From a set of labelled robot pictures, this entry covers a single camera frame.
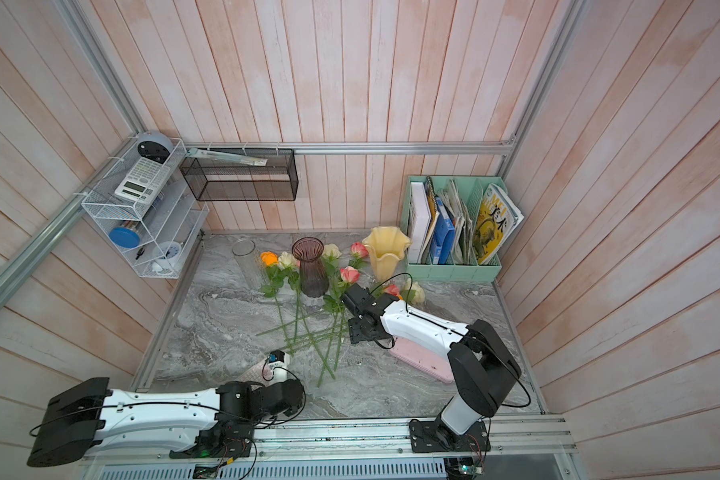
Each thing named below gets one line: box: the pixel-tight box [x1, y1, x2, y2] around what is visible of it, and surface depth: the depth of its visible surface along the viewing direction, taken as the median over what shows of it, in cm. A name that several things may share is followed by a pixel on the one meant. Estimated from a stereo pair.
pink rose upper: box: [348, 241, 369, 269], surface depth 112 cm
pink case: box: [389, 336, 454, 384], surface depth 85 cm
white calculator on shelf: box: [114, 157, 171, 204], surface depth 79 cm
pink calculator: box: [235, 357, 274, 387], surface depth 85 cm
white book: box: [408, 182, 432, 264], surface depth 95 cm
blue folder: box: [430, 197, 455, 265], surface depth 97 cm
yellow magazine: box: [473, 183, 525, 265], surface depth 100 cm
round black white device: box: [137, 131, 174, 164], surface depth 83 cm
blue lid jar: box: [109, 227, 141, 248], surface depth 78 cm
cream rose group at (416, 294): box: [407, 282, 426, 305], surface depth 100 cm
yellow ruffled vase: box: [362, 226, 412, 282], surface depth 94 cm
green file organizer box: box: [401, 176, 508, 282], surface depth 100 cm
